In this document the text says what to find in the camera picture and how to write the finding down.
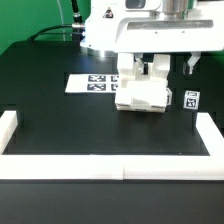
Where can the white chair seat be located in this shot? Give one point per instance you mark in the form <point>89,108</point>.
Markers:
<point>148,96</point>

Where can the white chair back frame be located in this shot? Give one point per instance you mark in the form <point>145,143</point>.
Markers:
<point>132,67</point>

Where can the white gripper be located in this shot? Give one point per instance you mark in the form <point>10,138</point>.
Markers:
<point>201,30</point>

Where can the white U-shaped fence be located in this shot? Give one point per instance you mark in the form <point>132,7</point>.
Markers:
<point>115,167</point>

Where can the white marker base plate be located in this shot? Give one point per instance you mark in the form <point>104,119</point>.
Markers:
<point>92,83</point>

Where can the white nut cube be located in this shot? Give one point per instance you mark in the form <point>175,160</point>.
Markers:
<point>191,100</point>
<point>169,97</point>

